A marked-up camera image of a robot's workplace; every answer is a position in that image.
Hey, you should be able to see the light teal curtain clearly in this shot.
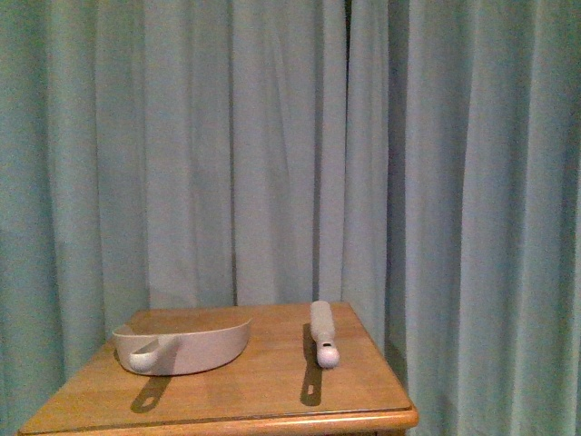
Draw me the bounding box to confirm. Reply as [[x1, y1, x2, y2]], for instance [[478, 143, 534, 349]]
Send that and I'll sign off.
[[1, 1, 580, 435]]

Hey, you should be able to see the wooden nightstand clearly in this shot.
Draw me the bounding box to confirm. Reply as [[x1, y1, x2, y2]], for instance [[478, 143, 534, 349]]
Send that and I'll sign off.
[[20, 302, 419, 435]]

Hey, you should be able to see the beige hand brush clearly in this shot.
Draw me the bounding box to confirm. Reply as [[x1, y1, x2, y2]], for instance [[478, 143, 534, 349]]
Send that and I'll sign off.
[[310, 301, 340, 369]]

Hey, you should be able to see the beige plastic dustpan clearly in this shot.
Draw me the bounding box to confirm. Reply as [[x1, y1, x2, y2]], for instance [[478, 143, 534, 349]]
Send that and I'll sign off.
[[113, 320, 251, 376]]

